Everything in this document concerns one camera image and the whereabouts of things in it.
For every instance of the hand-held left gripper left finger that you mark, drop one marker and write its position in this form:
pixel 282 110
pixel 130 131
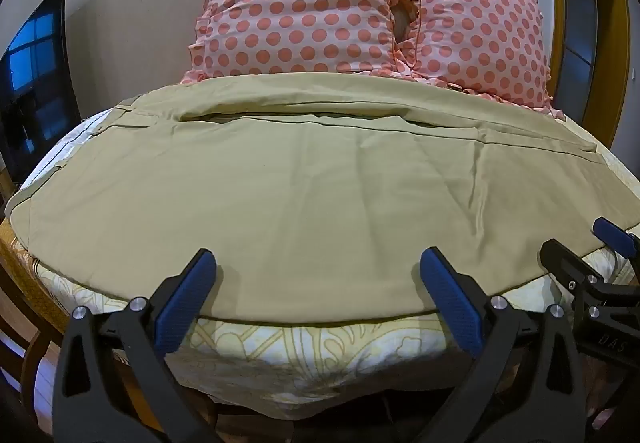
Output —
pixel 187 293

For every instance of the large pink polka dot pillow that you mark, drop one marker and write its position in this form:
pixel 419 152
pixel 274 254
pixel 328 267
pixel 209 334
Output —
pixel 300 3

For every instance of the brown wooden bed frame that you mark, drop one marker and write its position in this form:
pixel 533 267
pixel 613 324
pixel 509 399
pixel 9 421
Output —
pixel 35 363

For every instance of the black television screen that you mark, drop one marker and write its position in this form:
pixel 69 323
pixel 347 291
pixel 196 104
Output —
pixel 35 88

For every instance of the yellow wooden door frame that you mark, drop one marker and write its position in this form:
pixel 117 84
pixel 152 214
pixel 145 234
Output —
pixel 607 38

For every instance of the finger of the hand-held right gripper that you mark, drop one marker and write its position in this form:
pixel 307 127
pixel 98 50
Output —
pixel 567 268
pixel 614 234

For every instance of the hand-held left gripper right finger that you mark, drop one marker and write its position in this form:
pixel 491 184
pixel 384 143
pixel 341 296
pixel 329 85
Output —
pixel 450 303

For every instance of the yellow patterned bed sheet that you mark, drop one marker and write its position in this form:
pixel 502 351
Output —
pixel 310 353

